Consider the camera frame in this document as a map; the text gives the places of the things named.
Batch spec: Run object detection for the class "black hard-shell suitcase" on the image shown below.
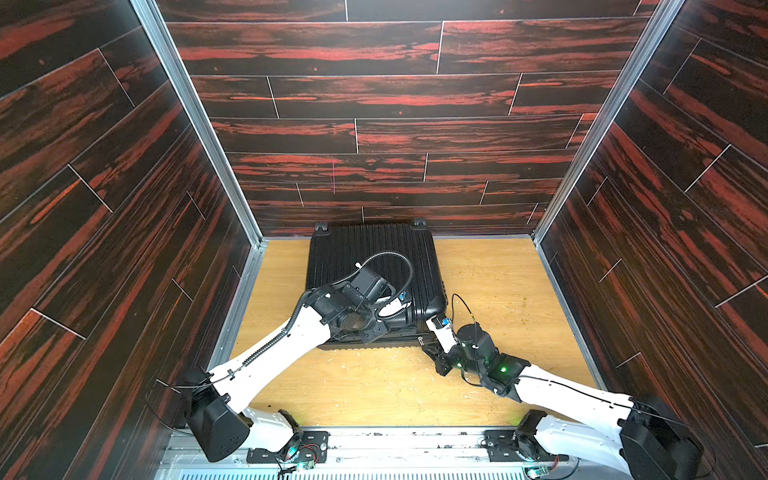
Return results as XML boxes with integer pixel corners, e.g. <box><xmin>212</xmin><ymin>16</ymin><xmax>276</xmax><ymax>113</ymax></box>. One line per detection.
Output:
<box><xmin>305</xmin><ymin>218</ymin><xmax>448</xmax><ymax>348</ymax></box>

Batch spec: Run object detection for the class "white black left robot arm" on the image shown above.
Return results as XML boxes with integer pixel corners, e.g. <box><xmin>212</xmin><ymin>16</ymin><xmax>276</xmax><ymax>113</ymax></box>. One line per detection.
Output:
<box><xmin>184</xmin><ymin>280</ymin><xmax>407</xmax><ymax>463</ymax></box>

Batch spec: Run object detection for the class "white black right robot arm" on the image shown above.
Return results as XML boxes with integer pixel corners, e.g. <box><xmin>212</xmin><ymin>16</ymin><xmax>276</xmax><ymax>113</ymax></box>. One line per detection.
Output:
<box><xmin>422</xmin><ymin>338</ymin><xmax>703</xmax><ymax>479</ymax></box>

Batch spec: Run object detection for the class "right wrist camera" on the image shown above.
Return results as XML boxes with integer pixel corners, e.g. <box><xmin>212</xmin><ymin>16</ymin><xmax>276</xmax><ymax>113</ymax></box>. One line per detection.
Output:
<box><xmin>426</xmin><ymin>315</ymin><xmax>458</xmax><ymax>354</ymax></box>

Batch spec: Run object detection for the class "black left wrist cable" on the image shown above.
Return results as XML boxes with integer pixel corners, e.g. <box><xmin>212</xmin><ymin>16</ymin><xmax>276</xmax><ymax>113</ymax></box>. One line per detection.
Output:
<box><xmin>326</xmin><ymin>250</ymin><xmax>415</xmax><ymax>319</ymax></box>

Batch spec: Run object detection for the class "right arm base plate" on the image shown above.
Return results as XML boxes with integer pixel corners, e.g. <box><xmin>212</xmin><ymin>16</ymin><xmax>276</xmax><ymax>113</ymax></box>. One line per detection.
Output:
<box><xmin>480</xmin><ymin>429</ymin><xmax>555</xmax><ymax>463</ymax></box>

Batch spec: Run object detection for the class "aluminium front frame rail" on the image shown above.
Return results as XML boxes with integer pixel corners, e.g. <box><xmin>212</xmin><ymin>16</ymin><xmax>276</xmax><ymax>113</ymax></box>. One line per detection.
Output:
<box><xmin>155</xmin><ymin>426</ymin><xmax>621</xmax><ymax>479</ymax></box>

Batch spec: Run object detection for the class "aluminium left floor rail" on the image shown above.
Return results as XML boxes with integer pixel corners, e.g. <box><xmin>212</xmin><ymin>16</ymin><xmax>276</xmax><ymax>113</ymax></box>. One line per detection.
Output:
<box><xmin>189</xmin><ymin>244</ymin><xmax>266</xmax><ymax>375</ymax></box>

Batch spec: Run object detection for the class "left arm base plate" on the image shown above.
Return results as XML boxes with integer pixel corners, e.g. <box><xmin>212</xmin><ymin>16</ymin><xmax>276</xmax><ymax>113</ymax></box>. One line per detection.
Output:
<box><xmin>246</xmin><ymin>430</ymin><xmax>330</xmax><ymax>468</ymax></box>

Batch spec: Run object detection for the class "aluminium left corner post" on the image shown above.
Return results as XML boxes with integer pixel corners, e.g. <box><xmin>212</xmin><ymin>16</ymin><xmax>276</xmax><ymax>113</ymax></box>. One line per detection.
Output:
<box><xmin>129</xmin><ymin>0</ymin><xmax>263</xmax><ymax>247</ymax></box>

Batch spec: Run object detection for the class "aluminium corner post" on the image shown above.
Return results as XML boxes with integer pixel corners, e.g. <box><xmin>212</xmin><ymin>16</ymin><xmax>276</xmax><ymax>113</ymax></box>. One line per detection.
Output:
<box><xmin>532</xmin><ymin>0</ymin><xmax>685</xmax><ymax>250</ymax></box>
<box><xmin>129</xmin><ymin>0</ymin><xmax>263</xmax><ymax>247</ymax></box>

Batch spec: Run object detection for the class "aluminium right corner post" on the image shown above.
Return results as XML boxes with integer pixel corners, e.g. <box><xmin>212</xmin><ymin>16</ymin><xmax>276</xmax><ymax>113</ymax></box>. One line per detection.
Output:
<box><xmin>532</xmin><ymin>0</ymin><xmax>685</xmax><ymax>250</ymax></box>

